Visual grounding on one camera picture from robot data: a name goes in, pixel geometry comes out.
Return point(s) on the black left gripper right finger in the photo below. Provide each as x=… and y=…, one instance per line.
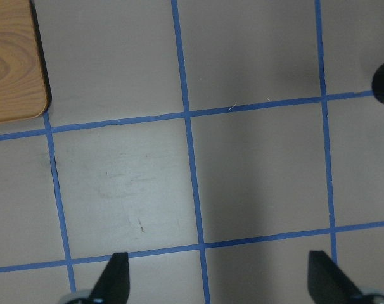
x=328, y=284

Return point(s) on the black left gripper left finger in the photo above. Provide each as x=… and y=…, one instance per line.
x=113, y=285

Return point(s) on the wooden tray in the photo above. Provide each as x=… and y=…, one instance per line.
x=24, y=84

